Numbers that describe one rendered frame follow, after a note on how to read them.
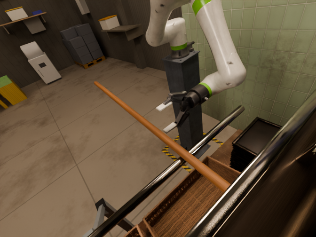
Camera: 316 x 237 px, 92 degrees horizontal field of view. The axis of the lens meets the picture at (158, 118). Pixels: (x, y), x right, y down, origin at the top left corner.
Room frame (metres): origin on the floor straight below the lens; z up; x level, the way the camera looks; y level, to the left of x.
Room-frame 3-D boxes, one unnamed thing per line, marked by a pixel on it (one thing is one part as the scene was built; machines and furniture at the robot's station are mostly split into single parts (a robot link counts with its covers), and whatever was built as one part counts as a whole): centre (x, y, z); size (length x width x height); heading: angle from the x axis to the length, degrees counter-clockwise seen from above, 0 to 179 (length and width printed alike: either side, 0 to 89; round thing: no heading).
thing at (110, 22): (4.70, 0.46, 1.25); 0.42 x 0.35 x 0.24; 30
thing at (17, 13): (6.47, 3.23, 2.01); 0.49 x 0.41 x 0.27; 120
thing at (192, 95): (0.59, -0.16, 1.19); 0.09 x 0.07 x 0.08; 116
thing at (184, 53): (1.22, -0.36, 1.23); 0.26 x 0.15 x 0.06; 120
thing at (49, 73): (5.86, 3.21, 0.63); 0.65 x 0.54 x 1.26; 25
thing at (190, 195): (0.23, -0.11, 0.72); 0.56 x 0.49 x 0.28; 117
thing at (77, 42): (6.75, 1.96, 0.63); 1.28 x 0.87 x 1.27; 30
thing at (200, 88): (0.61, -0.23, 1.19); 0.12 x 0.06 x 0.09; 26
